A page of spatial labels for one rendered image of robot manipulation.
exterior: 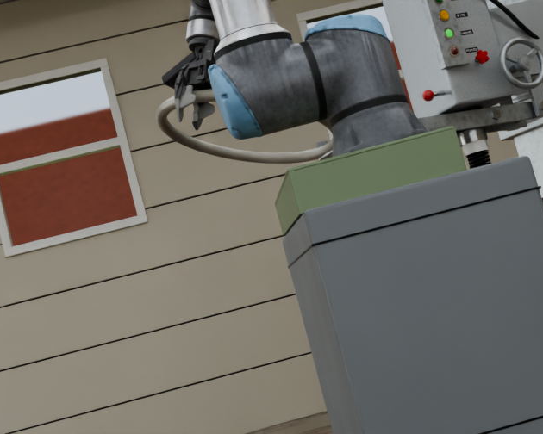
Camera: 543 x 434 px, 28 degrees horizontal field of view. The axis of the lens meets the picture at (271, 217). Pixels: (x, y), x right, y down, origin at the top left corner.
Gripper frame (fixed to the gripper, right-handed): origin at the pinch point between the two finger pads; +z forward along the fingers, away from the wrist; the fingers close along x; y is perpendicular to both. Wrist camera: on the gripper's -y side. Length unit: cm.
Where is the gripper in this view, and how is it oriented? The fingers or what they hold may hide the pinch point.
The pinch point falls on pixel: (186, 121)
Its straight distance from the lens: 263.1
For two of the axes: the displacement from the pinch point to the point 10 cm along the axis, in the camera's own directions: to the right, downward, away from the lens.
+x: 6.1, 2.7, 7.4
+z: -1.1, 9.6, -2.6
